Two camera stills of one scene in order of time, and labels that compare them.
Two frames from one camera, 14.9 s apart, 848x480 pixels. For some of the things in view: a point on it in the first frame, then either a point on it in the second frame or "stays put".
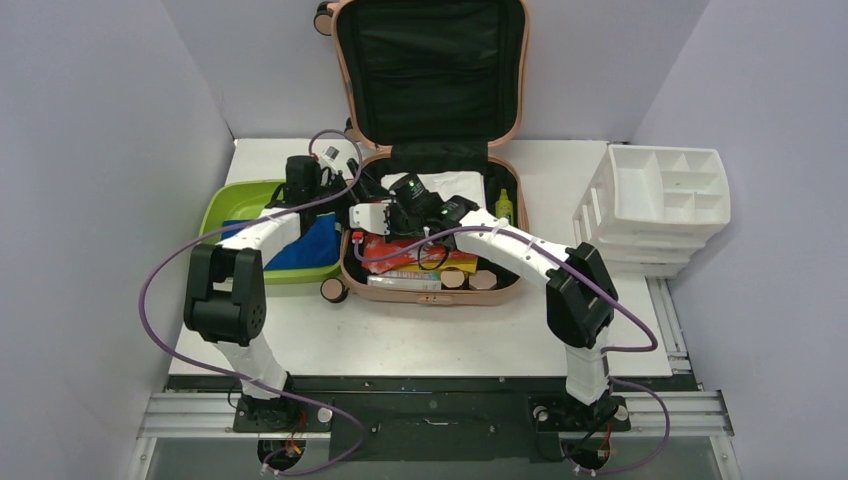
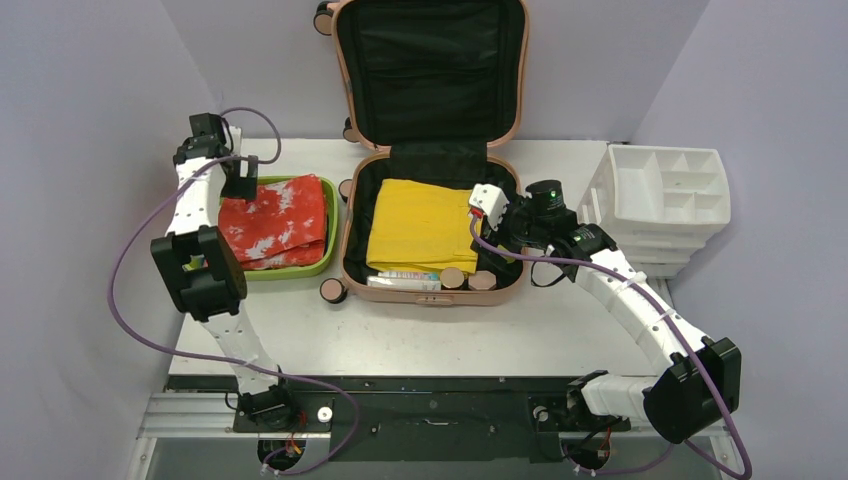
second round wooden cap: (482, 279) stays put
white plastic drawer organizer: (651, 207) stays put
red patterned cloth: (381, 255) -> (283, 227)
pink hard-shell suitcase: (432, 86) stays put
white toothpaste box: (405, 280) stays put
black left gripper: (337, 180) -> (242, 187)
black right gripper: (395, 221) -> (506, 234)
